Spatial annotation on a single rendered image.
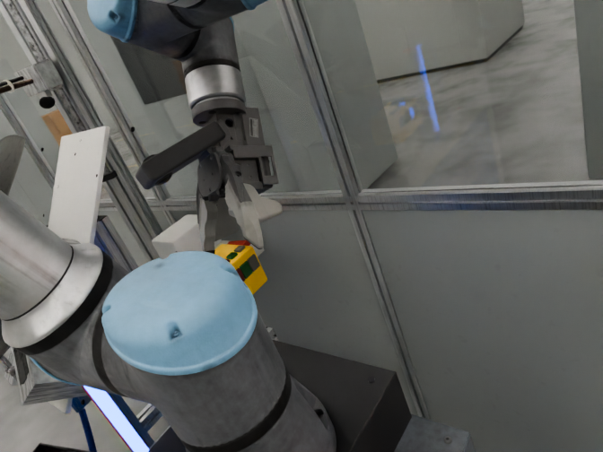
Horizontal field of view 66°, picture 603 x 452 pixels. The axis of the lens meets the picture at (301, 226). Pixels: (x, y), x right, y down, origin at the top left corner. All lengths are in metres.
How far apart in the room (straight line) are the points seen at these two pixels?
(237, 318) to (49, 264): 0.17
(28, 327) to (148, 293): 0.12
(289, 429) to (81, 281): 0.23
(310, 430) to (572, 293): 0.78
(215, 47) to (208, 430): 0.45
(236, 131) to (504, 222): 0.64
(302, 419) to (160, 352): 0.16
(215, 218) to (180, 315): 0.28
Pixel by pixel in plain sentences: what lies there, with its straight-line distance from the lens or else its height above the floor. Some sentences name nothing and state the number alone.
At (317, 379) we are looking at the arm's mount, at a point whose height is 1.08.
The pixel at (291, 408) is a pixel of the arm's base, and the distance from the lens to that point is 0.45.
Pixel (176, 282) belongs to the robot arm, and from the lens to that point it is 0.40.
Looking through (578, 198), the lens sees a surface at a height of 0.98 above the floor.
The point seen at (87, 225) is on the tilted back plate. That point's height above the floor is 1.17.
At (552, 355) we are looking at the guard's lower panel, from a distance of 1.27.
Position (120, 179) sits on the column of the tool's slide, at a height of 1.15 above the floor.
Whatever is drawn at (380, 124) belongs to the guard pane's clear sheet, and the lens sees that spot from 1.06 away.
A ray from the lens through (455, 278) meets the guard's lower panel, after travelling 1.19.
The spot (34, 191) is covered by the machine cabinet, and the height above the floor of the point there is 0.50.
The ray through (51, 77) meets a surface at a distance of 1.58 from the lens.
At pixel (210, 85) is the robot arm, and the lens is 0.61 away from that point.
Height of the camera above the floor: 1.47
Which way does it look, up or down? 25 degrees down
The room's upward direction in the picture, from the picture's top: 22 degrees counter-clockwise
